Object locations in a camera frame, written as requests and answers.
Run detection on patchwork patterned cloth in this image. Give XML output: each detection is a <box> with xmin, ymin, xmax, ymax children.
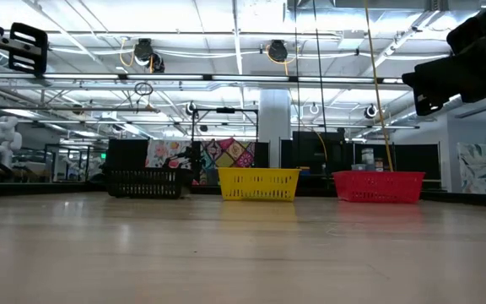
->
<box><xmin>200</xmin><ymin>138</ymin><xmax>257</xmax><ymax>186</ymax></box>

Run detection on yellow hanging cable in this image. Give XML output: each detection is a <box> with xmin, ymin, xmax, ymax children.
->
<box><xmin>364</xmin><ymin>0</ymin><xmax>395</xmax><ymax>172</ymax></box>

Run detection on leaf patterned cloth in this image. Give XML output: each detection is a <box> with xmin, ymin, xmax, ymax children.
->
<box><xmin>456</xmin><ymin>138</ymin><xmax>486</xmax><ymax>196</ymax></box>

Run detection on yellow plastic basket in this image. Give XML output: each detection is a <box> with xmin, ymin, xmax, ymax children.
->
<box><xmin>218</xmin><ymin>167</ymin><xmax>301</xmax><ymax>202</ymax></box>

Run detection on white pillar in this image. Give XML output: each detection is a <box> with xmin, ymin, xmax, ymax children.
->
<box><xmin>258</xmin><ymin>88</ymin><xmax>292</xmax><ymax>169</ymax></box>

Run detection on red plastic basket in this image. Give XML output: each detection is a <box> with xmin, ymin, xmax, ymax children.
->
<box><xmin>333</xmin><ymin>170</ymin><xmax>427</xmax><ymax>204</ymax></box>

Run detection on black partition panel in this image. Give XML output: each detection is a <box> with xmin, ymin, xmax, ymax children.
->
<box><xmin>107</xmin><ymin>138</ymin><xmax>149</xmax><ymax>170</ymax></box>
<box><xmin>354</xmin><ymin>142</ymin><xmax>441</xmax><ymax>181</ymax></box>
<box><xmin>280</xmin><ymin>130</ymin><xmax>356</xmax><ymax>175</ymax></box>

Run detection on black frame stand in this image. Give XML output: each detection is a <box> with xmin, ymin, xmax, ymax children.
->
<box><xmin>190</xmin><ymin>107</ymin><xmax>260</xmax><ymax>187</ymax></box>

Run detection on stacked plastic containers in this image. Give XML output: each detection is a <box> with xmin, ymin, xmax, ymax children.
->
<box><xmin>360</xmin><ymin>147</ymin><xmax>386</xmax><ymax>172</ymax></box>

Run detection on black plastic basket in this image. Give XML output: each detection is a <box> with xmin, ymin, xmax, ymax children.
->
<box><xmin>101</xmin><ymin>166</ymin><xmax>193</xmax><ymax>199</ymax></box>

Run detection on floral patterned cloth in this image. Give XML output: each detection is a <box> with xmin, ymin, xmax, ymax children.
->
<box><xmin>144</xmin><ymin>139</ymin><xmax>193</xmax><ymax>171</ymax></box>

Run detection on black hanging cable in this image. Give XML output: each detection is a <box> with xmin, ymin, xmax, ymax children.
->
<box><xmin>312</xmin><ymin>0</ymin><xmax>328</xmax><ymax>134</ymax></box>
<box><xmin>293</xmin><ymin>0</ymin><xmax>301</xmax><ymax>133</ymax></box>

